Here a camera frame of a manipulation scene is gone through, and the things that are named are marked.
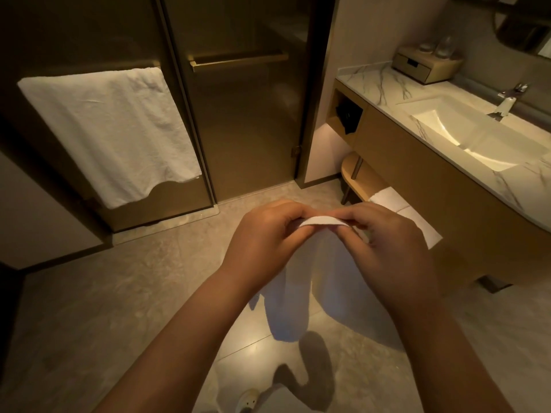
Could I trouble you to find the person's right forearm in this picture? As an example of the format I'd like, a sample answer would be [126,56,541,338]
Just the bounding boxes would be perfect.
[386,292,517,413]

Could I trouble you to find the chrome faucet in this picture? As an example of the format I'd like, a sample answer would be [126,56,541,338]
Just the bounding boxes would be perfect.
[488,83,531,122]

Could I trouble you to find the white sink basin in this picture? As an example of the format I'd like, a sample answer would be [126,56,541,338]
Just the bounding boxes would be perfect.
[396,96,551,172]

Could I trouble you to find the glass shower door with handle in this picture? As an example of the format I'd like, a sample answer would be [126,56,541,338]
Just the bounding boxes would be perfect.
[160,0,332,204]

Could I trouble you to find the folded white towel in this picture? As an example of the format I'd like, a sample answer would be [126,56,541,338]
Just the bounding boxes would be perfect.
[369,186,443,250]

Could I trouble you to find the white hand towel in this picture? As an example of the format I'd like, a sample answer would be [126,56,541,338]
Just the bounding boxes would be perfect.
[251,216,406,351]

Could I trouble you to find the white slipper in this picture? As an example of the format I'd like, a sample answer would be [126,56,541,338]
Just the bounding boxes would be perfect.
[238,388,261,413]

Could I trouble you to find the wooden vanity cabinet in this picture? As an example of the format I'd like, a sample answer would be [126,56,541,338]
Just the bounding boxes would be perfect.
[325,78,551,295]

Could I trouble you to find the gold door handle bar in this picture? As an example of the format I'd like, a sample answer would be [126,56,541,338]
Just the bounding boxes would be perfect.
[188,50,289,74]

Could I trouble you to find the wooden stool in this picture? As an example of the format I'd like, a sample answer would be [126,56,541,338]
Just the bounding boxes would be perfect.
[339,151,390,205]

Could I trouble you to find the glass shower door with towel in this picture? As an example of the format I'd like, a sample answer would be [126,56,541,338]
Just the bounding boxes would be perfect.
[0,0,218,233]

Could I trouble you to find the beige drawer box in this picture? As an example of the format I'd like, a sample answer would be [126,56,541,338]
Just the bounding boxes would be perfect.
[392,46,464,85]

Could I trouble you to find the person's left forearm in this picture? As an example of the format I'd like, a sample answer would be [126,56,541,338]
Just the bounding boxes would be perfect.
[92,267,264,413]

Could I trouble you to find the person's right hand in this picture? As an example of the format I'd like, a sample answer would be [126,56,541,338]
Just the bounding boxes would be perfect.
[336,204,441,317]

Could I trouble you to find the wall mirror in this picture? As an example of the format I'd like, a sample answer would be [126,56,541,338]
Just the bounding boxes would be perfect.
[492,0,551,59]

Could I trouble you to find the large white bath towel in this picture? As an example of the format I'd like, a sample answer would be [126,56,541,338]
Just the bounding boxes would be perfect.
[17,67,203,210]

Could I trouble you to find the person's left hand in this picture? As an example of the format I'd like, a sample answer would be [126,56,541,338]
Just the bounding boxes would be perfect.
[220,200,318,295]

